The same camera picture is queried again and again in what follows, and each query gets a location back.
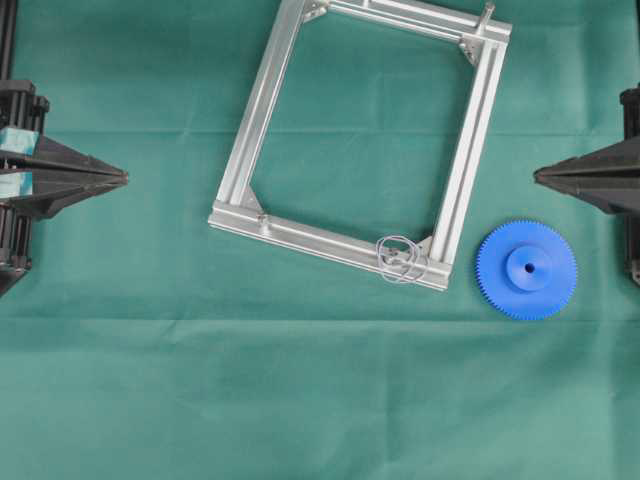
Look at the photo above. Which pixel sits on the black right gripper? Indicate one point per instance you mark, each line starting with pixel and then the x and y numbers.
pixel 603 178

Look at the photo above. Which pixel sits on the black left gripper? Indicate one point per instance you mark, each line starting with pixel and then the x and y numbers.
pixel 41 195

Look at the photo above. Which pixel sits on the blue plastic spur gear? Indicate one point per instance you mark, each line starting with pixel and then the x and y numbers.
pixel 526 270

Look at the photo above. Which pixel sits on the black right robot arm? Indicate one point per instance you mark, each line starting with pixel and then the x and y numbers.
pixel 631 223

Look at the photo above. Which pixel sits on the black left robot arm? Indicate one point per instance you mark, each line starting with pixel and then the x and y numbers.
pixel 9 10

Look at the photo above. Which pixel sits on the steel shaft far corner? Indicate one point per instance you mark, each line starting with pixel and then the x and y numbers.
pixel 485 17

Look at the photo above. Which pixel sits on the green table cloth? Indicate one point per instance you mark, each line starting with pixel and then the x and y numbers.
pixel 146 345

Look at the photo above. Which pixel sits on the square aluminium extrusion frame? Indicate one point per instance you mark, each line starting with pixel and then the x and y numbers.
pixel 428 263

